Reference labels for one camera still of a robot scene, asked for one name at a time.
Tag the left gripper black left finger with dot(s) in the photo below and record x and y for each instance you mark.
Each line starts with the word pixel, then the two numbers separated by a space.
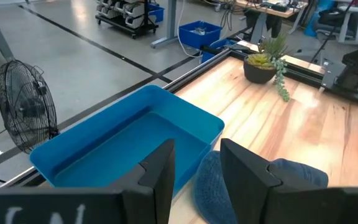
pixel 157 186

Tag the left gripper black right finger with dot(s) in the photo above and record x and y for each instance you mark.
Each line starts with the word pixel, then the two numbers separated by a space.
pixel 244 186

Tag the blue denim cap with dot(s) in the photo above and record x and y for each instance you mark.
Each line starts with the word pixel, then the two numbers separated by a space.
pixel 210 186

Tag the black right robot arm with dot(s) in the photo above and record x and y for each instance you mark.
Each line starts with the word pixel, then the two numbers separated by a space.
pixel 357 71

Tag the teal plastic bin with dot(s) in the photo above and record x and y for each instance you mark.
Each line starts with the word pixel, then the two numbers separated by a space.
pixel 120 133

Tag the potted succulent plant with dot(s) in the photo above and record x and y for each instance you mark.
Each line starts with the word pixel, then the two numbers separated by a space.
pixel 258 73

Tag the black floor fan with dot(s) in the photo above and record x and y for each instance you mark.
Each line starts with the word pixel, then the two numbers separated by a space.
pixel 26 105

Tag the blue floor crate with parts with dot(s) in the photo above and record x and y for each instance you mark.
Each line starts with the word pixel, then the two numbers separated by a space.
pixel 199 37

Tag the grey desk leg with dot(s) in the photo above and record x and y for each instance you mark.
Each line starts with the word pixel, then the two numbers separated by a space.
pixel 170 21

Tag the black cart with storage bins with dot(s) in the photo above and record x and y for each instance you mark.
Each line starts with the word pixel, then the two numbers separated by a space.
pixel 126 18

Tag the small blue bin on cart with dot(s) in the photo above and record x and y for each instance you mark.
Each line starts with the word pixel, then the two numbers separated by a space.
pixel 156 12

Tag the wooden desk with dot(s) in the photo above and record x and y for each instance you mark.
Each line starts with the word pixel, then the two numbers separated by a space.
pixel 269 11

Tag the blue bag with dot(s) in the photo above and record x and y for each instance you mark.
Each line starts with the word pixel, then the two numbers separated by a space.
pixel 314 18

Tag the white chair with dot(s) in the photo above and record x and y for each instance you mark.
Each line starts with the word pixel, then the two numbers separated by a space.
pixel 350 18

